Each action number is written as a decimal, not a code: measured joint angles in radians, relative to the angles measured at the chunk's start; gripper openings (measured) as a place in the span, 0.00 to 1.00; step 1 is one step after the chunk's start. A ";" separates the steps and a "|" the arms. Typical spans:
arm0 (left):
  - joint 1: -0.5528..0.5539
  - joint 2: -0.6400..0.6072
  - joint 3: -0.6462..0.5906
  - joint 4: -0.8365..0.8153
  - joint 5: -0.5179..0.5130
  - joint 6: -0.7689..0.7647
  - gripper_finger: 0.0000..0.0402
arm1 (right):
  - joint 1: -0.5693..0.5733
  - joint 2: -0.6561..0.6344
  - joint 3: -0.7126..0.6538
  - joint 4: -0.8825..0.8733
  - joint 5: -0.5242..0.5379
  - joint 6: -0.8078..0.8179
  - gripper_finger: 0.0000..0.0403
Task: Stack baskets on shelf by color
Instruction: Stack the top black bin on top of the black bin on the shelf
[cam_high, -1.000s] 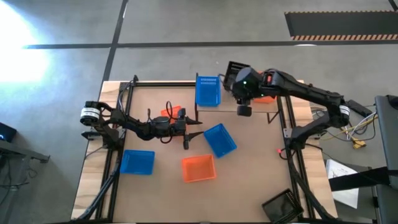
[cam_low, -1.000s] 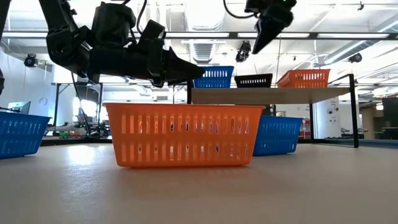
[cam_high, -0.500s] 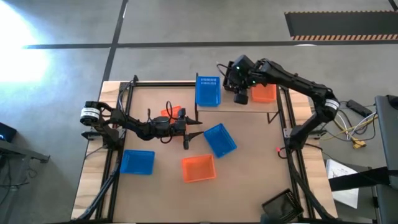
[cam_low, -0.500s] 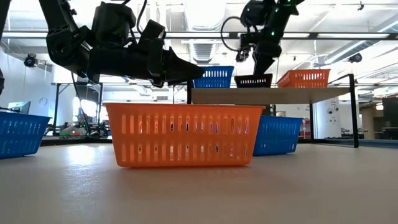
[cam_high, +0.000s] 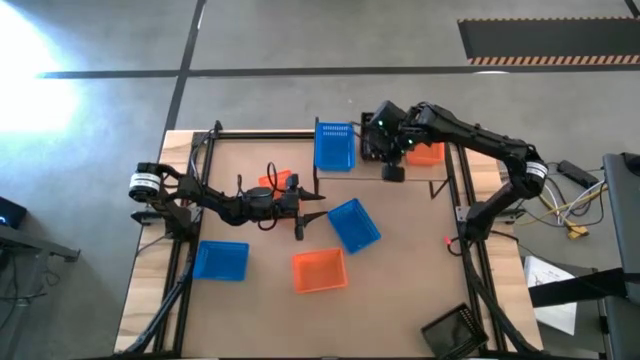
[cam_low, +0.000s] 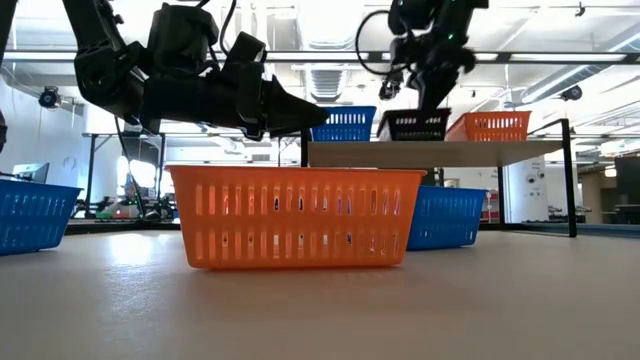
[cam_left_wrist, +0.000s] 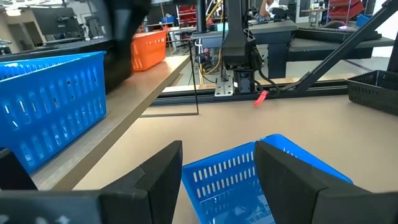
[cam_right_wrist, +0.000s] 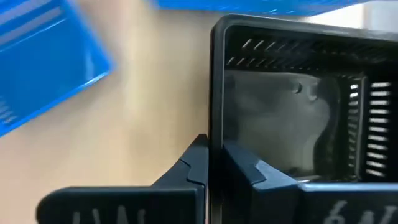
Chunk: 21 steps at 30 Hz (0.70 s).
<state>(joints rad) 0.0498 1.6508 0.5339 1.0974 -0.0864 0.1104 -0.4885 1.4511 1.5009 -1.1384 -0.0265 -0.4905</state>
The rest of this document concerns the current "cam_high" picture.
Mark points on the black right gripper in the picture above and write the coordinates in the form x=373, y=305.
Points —
x=387, y=127

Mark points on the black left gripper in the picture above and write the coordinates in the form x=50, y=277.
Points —
x=289, y=205

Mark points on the orange plastic basket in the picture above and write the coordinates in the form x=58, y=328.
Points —
x=319, y=270
x=282, y=177
x=425, y=154

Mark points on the blue plastic basket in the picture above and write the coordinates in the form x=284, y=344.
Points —
x=220, y=260
x=335, y=147
x=353, y=226

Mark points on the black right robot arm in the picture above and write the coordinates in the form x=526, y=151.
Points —
x=480, y=137

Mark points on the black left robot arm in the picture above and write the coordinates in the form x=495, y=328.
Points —
x=220, y=205

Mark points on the black hazard-striped floor mat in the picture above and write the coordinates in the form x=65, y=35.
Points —
x=550, y=40

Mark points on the black power strip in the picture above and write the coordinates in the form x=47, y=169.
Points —
x=577, y=173

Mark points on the white paper sheet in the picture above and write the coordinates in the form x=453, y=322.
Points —
x=550, y=290

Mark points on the dark grey desk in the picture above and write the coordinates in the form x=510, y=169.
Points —
x=622, y=210

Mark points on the grey metal stand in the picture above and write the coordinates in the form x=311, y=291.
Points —
x=30, y=249

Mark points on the black device with blue light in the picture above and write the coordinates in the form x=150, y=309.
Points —
x=10, y=212

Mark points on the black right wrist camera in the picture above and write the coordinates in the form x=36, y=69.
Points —
x=393, y=173

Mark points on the black aluminium table frame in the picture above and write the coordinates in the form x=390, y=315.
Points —
x=260, y=135

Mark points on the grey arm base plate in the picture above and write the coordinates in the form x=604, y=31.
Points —
x=142, y=218
x=462, y=214

